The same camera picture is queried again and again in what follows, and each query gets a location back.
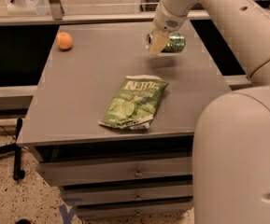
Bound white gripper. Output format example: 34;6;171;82
149;0;188;56

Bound green soda can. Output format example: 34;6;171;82
161;32;186;53

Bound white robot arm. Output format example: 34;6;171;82
149;0;270;224

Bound green Kettle chips bag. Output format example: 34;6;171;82
99;75;169;130

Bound orange fruit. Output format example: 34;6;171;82
56;32;73;50

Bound grey drawer cabinet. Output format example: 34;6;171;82
19;22;229;220

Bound top grey drawer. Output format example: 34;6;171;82
37;153;192;186

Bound grey drawer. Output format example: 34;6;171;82
61;185;193;205
37;153;192;186
76;202;192;220

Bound middle grey drawer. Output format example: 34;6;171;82
61;185;193;205

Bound black tripod stand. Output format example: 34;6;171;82
0;118;25;181

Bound bottom grey drawer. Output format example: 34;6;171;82
76;202;192;220

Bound blue tape on floor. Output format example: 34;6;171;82
58;197;97;224

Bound metal railing frame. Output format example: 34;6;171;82
0;0;270;26

